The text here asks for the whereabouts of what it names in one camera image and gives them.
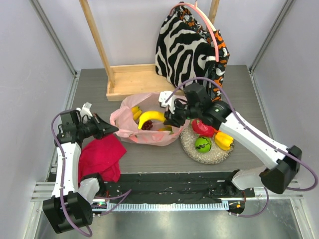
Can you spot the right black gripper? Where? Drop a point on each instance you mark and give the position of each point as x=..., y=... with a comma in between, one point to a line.
x=173, y=117

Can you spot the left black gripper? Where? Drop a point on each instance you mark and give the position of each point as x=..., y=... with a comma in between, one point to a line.
x=106, y=127

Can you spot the pink plastic bag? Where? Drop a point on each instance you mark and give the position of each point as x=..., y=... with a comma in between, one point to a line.
x=128, y=131

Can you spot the fake red fruit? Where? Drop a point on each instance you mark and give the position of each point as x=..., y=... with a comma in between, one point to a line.
x=201, y=129

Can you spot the fake green apple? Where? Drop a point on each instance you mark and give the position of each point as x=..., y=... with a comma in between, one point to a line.
x=203, y=144

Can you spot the fake yellow mango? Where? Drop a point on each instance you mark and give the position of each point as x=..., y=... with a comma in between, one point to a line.
x=224, y=141

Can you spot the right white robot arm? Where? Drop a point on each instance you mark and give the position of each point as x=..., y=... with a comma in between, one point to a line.
x=279, y=168

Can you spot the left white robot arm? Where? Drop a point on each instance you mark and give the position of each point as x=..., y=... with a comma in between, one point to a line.
x=69, y=207

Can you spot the fake dark grapes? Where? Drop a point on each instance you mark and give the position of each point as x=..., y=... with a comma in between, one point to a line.
x=148, y=125

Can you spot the small fake banana bunch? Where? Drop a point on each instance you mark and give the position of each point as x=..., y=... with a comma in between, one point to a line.
x=136, y=111

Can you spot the red cloth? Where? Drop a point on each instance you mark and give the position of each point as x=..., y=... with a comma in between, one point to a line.
x=102, y=157

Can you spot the wooden clothes rack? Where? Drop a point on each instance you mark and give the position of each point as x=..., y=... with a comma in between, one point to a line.
x=125, y=33

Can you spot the zebra print garment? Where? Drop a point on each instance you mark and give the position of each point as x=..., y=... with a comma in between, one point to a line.
x=184, y=49

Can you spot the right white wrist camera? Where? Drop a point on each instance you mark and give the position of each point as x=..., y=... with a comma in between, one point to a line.
x=169, y=101

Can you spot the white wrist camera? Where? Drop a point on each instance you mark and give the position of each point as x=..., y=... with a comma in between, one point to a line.
x=169, y=101
x=85, y=110

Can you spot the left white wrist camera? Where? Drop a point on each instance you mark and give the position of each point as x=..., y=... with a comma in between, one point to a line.
x=85, y=110

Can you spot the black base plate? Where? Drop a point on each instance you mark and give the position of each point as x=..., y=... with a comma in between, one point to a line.
x=176, y=188

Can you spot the white cable duct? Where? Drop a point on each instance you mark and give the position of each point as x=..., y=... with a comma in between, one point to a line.
x=172, y=207

